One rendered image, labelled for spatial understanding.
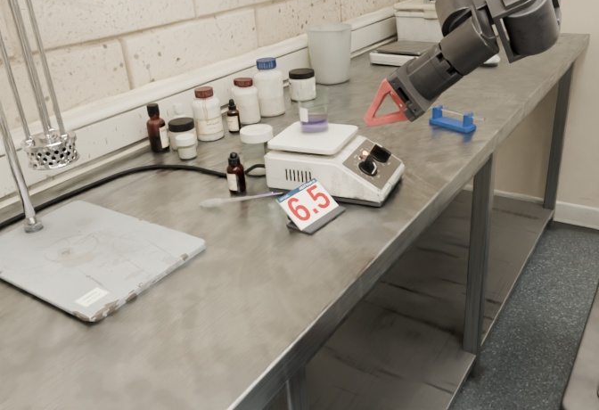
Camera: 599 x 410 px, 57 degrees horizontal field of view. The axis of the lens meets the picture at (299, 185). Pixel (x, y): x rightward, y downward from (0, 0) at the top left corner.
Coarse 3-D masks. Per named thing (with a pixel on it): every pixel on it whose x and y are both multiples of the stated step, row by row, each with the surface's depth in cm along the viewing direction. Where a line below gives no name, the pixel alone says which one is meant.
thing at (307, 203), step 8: (312, 184) 86; (304, 192) 84; (312, 192) 85; (320, 192) 86; (288, 200) 82; (296, 200) 82; (304, 200) 83; (312, 200) 84; (320, 200) 85; (328, 200) 85; (288, 208) 81; (296, 208) 81; (304, 208) 82; (312, 208) 83; (320, 208) 84; (296, 216) 80; (304, 216) 81; (312, 216) 82
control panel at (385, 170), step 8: (360, 144) 92; (368, 144) 93; (352, 152) 89; (360, 152) 90; (368, 152) 91; (344, 160) 86; (352, 160) 87; (360, 160) 88; (376, 160) 90; (392, 160) 92; (352, 168) 85; (384, 168) 89; (392, 168) 90; (368, 176) 85; (376, 176) 86; (384, 176) 87; (376, 184) 84; (384, 184) 85
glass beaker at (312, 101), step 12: (300, 84) 91; (300, 96) 89; (312, 96) 88; (324, 96) 89; (300, 108) 90; (312, 108) 89; (324, 108) 90; (300, 120) 91; (312, 120) 90; (324, 120) 90; (300, 132) 92; (312, 132) 91; (324, 132) 91
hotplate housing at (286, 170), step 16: (352, 144) 91; (272, 160) 89; (288, 160) 88; (304, 160) 87; (320, 160) 86; (336, 160) 85; (400, 160) 93; (272, 176) 90; (288, 176) 89; (304, 176) 88; (320, 176) 86; (336, 176) 85; (352, 176) 84; (400, 176) 93; (288, 192) 91; (336, 192) 86; (352, 192) 85; (368, 192) 84; (384, 192) 84
